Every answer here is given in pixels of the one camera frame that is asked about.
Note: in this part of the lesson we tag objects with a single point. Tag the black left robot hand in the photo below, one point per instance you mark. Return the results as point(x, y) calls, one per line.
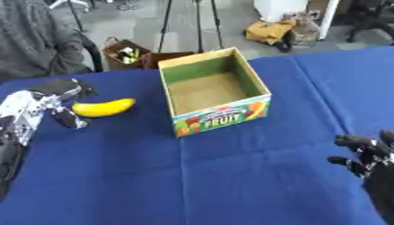
point(64, 88)

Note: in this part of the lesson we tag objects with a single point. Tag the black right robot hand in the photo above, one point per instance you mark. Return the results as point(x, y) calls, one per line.
point(377, 167)

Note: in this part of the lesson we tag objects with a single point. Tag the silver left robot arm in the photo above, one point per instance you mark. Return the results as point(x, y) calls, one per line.
point(20, 114)

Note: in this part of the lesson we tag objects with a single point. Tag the brown cardboard box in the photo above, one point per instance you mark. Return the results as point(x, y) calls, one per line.
point(164, 58)

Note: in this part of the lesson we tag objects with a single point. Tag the cardboard box with green inside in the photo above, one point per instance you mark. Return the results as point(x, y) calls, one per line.
point(215, 93)

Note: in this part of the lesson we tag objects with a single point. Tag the yellow toy banana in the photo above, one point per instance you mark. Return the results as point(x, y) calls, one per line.
point(102, 107)

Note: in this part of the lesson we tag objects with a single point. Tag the person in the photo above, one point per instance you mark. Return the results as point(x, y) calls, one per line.
point(36, 38)

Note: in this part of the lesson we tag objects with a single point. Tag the brown bag with bottles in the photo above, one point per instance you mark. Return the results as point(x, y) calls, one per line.
point(123, 55)

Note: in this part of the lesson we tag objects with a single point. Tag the black tripod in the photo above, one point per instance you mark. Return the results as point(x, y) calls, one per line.
point(192, 23)

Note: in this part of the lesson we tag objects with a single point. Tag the black office chair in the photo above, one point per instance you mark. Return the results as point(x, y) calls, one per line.
point(369, 17)

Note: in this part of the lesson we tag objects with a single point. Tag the yellow bag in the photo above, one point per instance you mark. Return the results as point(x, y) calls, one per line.
point(268, 30)

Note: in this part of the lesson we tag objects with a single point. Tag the white cabinet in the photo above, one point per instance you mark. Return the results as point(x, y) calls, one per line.
point(279, 8)

